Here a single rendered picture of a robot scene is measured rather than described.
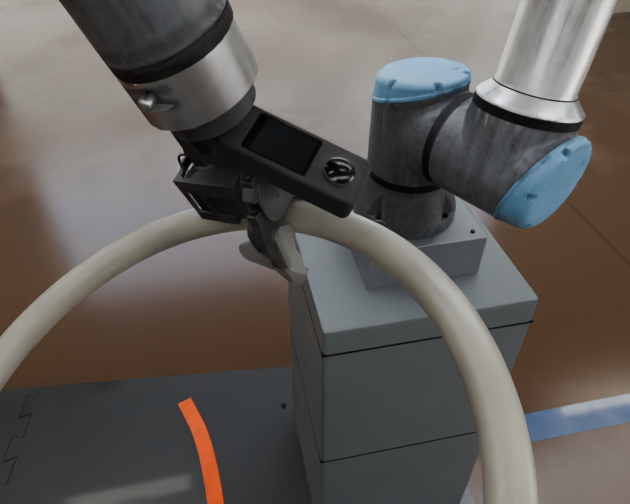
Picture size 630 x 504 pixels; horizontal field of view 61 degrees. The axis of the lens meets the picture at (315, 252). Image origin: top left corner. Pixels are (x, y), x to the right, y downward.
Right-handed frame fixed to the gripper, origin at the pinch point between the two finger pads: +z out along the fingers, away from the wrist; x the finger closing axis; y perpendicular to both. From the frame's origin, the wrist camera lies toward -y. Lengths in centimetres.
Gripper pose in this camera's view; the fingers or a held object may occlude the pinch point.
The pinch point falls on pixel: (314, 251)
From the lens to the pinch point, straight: 53.2
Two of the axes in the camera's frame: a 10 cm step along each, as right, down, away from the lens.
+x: -3.7, 8.2, -4.5
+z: 3.1, 5.6, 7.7
